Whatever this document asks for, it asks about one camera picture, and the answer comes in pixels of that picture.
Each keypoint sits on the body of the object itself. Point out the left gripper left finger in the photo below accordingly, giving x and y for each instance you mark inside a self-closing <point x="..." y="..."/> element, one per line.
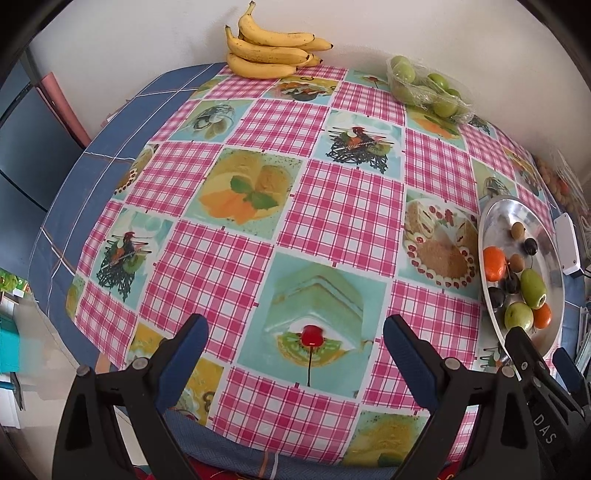
<point x="89" y="443"/>

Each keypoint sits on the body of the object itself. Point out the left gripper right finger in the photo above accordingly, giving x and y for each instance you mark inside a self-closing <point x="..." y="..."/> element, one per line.
<point x="502" y="443"/>

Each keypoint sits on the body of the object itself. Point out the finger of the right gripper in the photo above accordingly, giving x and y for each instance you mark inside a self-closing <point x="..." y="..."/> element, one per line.
<point x="529" y="363"/>
<point x="569" y="373"/>

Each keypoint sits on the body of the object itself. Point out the orange tangerine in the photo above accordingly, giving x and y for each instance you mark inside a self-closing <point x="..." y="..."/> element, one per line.
<point x="494" y="263"/>
<point x="542" y="317"/>

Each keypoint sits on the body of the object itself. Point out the green round fruit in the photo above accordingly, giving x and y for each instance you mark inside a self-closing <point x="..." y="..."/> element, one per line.
<point x="519" y="314"/>

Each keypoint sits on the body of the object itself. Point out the dark plum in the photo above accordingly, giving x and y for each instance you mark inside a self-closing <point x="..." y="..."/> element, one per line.
<point x="497" y="297"/>
<point x="530" y="246"/>
<point x="511" y="284"/>

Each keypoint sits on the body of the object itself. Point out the green mango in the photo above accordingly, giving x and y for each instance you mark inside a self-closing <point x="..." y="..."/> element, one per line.
<point x="533" y="288"/>

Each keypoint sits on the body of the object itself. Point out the brown kiwi fruit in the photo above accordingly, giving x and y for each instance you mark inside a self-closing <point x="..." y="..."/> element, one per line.
<point x="516" y="263"/>
<point x="518" y="231"/>

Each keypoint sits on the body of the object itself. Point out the clear tray of green fruits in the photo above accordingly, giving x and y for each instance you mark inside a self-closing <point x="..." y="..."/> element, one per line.
<point x="430" y="90"/>

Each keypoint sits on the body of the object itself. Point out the white plastic box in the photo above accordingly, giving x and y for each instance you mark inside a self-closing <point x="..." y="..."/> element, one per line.
<point x="567" y="245"/>

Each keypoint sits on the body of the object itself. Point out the large steel basin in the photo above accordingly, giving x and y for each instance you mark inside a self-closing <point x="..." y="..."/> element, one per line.
<point x="521" y="273"/>

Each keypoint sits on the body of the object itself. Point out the clear box of nuts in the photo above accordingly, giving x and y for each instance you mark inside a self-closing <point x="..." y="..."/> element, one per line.
<point x="562" y="183"/>

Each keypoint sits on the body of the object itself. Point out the pink checkered tablecloth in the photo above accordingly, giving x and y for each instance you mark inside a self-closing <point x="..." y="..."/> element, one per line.
<point x="295" y="249"/>

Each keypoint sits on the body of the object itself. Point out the yellow banana bunch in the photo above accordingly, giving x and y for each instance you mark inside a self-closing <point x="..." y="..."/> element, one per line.
<point x="261" y="54"/>

